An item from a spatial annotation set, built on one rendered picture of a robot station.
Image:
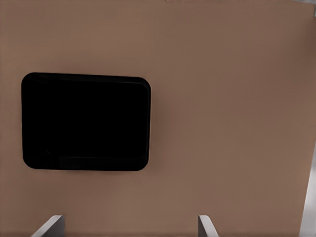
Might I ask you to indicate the black storage box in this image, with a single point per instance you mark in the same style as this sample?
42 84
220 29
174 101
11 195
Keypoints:
85 121

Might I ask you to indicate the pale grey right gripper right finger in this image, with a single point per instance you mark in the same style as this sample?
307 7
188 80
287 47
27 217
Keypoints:
207 228

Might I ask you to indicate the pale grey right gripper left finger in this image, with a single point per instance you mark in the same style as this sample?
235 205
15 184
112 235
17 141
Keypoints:
51 227

